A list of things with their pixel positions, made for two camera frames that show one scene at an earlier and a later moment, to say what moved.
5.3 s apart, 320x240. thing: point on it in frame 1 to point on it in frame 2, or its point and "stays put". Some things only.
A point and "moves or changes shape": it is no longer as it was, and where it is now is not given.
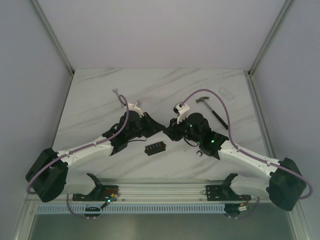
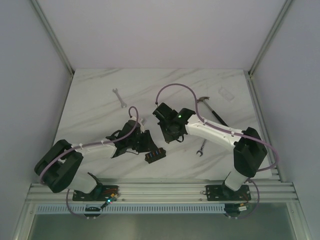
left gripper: [149, 123] to [144, 142]
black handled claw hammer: [201, 99] stays put
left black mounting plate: [100, 193] stays put
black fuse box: [154, 148] moves or changes shape
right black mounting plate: [224, 192] stays put
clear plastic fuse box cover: [226, 94] stays put
